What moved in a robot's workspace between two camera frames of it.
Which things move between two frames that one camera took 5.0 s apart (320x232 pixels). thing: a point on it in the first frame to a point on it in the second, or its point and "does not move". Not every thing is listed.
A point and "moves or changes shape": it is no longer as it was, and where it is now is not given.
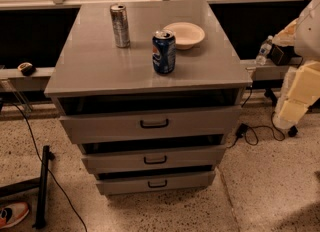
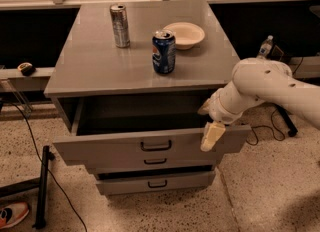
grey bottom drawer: x=140 y=182 does not move
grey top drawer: x=151 y=125 moves or changes shape
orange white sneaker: x=13 y=213 does not move
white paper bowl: x=187 y=34 does not move
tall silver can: x=120 y=25 does not move
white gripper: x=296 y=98 to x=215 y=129
